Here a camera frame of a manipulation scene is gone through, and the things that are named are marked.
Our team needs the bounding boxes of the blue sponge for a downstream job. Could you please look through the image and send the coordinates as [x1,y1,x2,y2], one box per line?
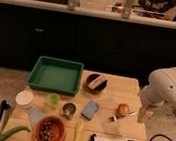
[81,101,100,120]

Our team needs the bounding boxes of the white round container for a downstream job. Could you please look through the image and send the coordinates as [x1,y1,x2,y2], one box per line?
[16,90,34,110]

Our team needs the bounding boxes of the green cucumber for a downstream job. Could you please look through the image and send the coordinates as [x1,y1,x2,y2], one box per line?
[0,125,31,141]

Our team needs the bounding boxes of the small black clip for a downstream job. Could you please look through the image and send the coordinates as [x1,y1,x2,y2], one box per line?
[109,116,118,122]

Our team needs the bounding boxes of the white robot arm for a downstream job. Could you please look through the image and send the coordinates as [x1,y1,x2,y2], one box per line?
[137,67,176,123]

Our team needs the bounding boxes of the green plastic cup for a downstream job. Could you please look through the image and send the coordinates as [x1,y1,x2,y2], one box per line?
[46,93,60,110]

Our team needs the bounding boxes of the orange bowl with beans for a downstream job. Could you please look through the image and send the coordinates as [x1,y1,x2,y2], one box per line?
[32,115,66,141]

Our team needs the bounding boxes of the clear plastic bag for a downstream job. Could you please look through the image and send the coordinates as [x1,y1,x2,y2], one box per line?
[28,106,46,128]

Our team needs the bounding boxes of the green plastic tray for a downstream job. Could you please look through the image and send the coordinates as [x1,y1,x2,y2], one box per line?
[26,56,84,96]

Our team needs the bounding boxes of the tan sponge block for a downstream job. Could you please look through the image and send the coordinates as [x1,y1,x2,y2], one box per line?
[88,75,106,89]

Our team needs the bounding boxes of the red apple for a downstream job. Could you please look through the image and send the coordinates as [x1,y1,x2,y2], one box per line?
[117,103,130,116]

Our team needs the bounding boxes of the small metal cup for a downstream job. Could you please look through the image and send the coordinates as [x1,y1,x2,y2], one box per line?
[62,102,76,120]

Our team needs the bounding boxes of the dark brown bowl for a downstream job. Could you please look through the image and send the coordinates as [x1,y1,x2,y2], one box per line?
[84,73,107,95]

